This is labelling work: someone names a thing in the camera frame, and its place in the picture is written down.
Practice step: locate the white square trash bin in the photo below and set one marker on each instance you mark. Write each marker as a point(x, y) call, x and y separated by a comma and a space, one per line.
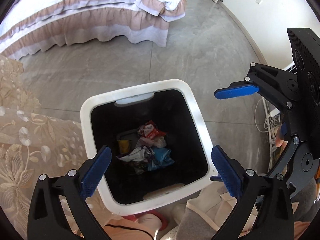
point(128, 187)

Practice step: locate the white crumpled wrapper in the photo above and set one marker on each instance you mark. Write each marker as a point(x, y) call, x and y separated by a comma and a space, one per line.
point(159, 142)

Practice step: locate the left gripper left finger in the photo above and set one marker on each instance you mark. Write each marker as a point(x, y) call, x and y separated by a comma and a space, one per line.
point(47, 220)

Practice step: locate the silver crumpled wrapper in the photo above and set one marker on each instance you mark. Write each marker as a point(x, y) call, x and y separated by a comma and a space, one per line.
point(141, 154)

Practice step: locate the bed with ruffled skirt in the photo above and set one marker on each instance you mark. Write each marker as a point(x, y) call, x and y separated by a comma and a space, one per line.
point(30, 26)

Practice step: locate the blue snack wrapper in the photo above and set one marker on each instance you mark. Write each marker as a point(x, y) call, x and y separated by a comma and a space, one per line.
point(160, 158)

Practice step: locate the red white slipper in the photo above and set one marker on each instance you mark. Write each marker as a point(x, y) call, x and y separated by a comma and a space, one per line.
point(152, 219)

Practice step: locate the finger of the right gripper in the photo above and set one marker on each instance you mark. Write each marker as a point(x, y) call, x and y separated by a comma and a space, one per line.
point(277, 86)
point(284, 159)

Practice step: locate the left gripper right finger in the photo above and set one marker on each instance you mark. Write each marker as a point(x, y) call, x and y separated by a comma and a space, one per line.
point(275, 215)

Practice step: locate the embroidered beige tablecloth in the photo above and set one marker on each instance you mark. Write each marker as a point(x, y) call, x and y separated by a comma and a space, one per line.
point(31, 144)

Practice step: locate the right hand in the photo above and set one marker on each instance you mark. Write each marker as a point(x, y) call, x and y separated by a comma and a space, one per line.
point(279, 141)

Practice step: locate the red snack wrapper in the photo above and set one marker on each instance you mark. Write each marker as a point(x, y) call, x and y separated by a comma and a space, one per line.
point(150, 131)

